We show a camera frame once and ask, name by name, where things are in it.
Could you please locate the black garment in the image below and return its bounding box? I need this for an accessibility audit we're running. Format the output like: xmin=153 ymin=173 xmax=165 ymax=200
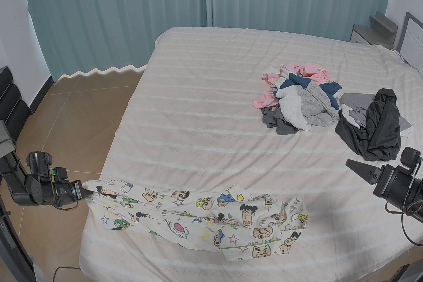
xmin=335 ymin=88 xmax=401 ymax=161

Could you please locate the black chest of drawers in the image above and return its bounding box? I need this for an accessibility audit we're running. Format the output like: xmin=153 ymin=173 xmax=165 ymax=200
xmin=0 ymin=66 xmax=34 ymax=141

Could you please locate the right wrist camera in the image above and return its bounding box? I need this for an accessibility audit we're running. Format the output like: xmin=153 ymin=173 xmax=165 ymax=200
xmin=401 ymin=147 xmax=422 ymax=176

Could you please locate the white printed pyjama top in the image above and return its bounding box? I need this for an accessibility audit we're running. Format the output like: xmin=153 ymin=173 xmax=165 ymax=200
xmin=84 ymin=179 xmax=310 ymax=261

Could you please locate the grey bedside table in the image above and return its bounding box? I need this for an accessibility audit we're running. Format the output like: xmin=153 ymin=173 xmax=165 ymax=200
xmin=351 ymin=11 xmax=398 ymax=50

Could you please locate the black cable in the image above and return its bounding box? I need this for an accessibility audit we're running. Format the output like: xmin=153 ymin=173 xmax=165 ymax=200
xmin=385 ymin=201 xmax=423 ymax=247
xmin=53 ymin=266 xmax=82 ymax=278
xmin=0 ymin=138 xmax=18 ymax=156

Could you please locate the bed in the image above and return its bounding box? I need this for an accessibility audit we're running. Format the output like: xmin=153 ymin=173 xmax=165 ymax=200
xmin=79 ymin=11 xmax=423 ymax=282

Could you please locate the pile of clothes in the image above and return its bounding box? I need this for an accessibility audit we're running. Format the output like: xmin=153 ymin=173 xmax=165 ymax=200
xmin=252 ymin=62 xmax=343 ymax=135

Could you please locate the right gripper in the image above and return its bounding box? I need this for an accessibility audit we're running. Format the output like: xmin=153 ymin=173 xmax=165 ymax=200
xmin=346 ymin=159 xmax=418 ymax=209

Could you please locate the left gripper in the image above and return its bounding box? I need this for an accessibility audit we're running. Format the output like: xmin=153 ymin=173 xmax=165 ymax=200
xmin=54 ymin=180 xmax=84 ymax=206

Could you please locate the grey garment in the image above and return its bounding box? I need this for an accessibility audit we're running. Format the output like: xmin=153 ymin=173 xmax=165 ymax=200
xmin=340 ymin=93 xmax=414 ymax=138

